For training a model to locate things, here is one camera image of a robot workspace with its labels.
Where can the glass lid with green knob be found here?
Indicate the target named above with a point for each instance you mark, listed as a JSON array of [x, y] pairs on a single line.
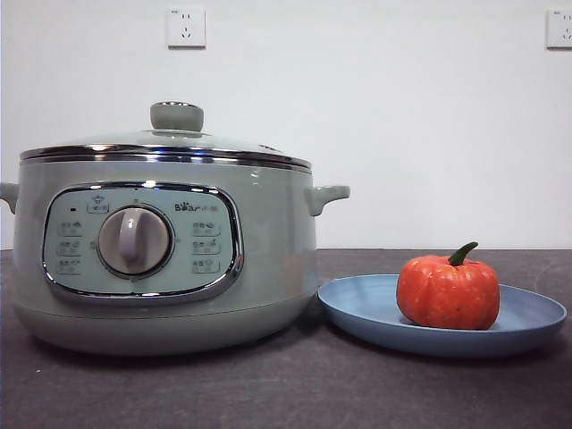
[[176, 116]]

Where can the orange pumpkin with green stem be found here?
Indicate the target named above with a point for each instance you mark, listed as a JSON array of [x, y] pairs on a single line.
[[447, 290]]

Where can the pale green electric steamer pot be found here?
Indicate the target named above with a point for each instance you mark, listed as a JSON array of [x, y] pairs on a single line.
[[268, 268]]

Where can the blue round plate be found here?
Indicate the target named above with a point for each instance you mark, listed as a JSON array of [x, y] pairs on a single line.
[[357, 308]]

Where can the white wall socket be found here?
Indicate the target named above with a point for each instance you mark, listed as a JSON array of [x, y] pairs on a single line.
[[561, 28], [187, 27]]

